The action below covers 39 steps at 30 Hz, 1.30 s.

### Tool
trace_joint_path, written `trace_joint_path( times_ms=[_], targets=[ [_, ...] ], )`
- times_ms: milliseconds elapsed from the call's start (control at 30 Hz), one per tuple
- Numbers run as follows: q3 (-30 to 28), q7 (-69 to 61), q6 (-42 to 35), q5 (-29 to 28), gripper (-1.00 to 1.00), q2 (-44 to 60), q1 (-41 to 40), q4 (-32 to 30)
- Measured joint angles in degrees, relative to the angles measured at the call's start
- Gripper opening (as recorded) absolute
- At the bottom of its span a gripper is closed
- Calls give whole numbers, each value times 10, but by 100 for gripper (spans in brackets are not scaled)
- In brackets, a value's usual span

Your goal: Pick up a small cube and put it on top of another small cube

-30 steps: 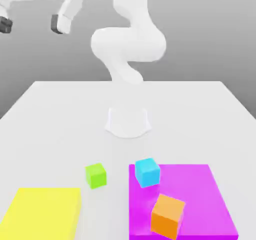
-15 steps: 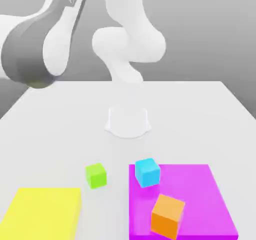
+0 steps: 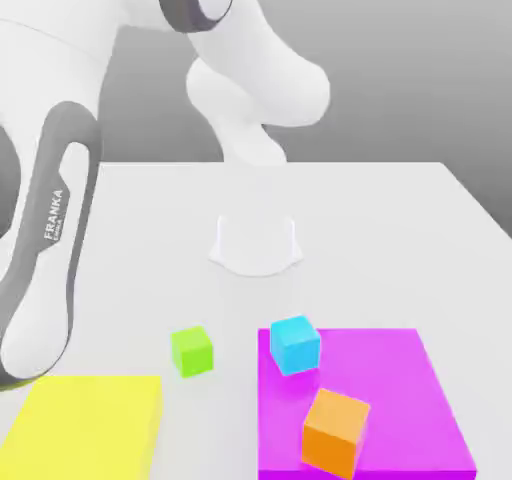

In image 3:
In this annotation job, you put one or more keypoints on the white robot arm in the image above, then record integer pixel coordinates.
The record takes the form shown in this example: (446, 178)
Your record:
(256, 68)

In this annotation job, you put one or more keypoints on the small cyan cube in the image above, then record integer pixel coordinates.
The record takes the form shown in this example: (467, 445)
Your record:
(295, 344)

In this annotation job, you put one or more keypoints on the small green cube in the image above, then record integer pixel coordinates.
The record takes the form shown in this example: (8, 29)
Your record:
(192, 351)

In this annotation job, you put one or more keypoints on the small orange cube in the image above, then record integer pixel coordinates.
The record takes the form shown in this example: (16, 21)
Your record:
(335, 432)

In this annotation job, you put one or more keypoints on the large magenta box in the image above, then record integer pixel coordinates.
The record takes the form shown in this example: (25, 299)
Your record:
(400, 400)

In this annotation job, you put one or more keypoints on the large yellow box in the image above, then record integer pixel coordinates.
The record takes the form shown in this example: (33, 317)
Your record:
(86, 428)

